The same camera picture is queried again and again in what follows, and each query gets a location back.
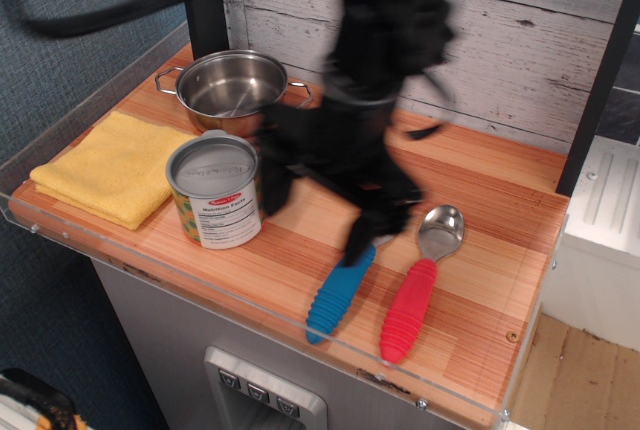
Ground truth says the black vertical post left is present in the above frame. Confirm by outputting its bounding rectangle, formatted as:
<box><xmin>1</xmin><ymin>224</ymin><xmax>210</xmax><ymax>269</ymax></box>
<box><xmin>185</xmin><ymin>0</ymin><xmax>230</xmax><ymax>60</ymax></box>

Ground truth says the white toy sink unit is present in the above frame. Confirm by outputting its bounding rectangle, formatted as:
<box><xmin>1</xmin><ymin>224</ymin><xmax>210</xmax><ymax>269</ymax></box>
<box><xmin>541</xmin><ymin>137</ymin><xmax>639</xmax><ymax>350</ymax></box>

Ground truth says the folded yellow cloth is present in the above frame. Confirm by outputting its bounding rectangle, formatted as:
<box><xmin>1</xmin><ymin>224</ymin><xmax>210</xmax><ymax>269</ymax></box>
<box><xmin>30</xmin><ymin>112</ymin><xmax>194</xmax><ymax>230</ymax></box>

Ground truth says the toy food can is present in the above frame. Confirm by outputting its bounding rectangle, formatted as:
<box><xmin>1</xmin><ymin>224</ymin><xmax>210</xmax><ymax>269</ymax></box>
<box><xmin>166</xmin><ymin>130</ymin><xmax>262</xmax><ymax>250</ymax></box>

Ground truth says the clear acrylic table guard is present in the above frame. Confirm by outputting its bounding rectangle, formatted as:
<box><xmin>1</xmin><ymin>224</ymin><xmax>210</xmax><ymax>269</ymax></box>
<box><xmin>0</xmin><ymin>21</ymin><xmax>571</xmax><ymax>430</ymax></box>

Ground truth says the black vertical post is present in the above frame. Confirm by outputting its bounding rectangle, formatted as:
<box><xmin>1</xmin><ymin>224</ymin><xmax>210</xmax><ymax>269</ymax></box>
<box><xmin>185</xmin><ymin>0</ymin><xmax>230</xmax><ymax>60</ymax></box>
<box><xmin>556</xmin><ymin>0</ymin><xmax>639</xmax><ymax>197</ymax></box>

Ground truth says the red handled spoon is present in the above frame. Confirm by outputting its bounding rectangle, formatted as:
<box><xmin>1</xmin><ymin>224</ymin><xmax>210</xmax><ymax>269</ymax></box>
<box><xmin>379</xmin><ymin>205</ymin><xmax>465</xmax><ymax>364</ymax></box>

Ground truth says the blue handled fork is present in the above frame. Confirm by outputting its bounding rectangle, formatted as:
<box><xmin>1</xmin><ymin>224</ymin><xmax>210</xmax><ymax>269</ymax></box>
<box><xmin>306</xmin><ymin>235</ymin><xmax>393</xmax><ymax>345</ymax></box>

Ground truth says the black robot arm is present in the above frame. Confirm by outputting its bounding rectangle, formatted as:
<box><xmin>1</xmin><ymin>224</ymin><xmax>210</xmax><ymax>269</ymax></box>
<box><xmin>257</xmin><ymin>0</ymin><xmax>452</xmax><ymax>264</ymax></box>

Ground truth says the black vertical post right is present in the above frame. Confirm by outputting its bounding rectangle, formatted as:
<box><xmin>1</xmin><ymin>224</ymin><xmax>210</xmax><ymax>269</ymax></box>
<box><xmin>556</xmin><ymin>0</ymin><xmax>639</xmax><ymax>197</ymax></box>

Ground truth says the silver dispenser button panel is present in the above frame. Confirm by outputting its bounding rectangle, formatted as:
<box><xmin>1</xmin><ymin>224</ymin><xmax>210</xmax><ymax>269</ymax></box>
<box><xmin>204</xmin><ymin>346</ymin><xmax>329</xmax><ymax>429</ymax></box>

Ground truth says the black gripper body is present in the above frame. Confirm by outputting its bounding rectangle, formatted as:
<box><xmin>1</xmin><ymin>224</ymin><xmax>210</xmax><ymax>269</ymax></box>
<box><xmin>257</xmin><ymin>97</ymin><xmax>423</xmax><ymax>208</ymax></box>

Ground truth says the small stainless steel pot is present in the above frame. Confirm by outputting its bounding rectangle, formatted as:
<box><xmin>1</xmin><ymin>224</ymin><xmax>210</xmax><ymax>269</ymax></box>
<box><xmin>155</xmin><ymin>50</ymin><xmax>314</xmax><ymax>138</ymax></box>

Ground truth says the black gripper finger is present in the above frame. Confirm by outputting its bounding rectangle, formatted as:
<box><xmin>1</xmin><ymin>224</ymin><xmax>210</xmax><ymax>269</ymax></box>
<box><xmin>261</xmin><ymin>147</ymin><xmax>301</xmax><ymax>216</ymax></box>
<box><xmin>344</xmin><ymin>204</ymin><xmax>410</xmax><ymax>266</ymax></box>

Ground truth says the black and orange object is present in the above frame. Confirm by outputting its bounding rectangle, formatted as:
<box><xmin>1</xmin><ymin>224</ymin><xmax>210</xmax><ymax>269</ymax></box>
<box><xmin>1</xmin><ymin>368</ymin><xmax>90</xmax><ymax>430</ymax></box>

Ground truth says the grey toy fridge cabinet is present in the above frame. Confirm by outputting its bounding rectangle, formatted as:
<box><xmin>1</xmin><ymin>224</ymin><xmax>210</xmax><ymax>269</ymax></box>
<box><xmin>93</xmin><ymin>261</ymin><xmax>456</xmax><ymax>429</ymax></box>

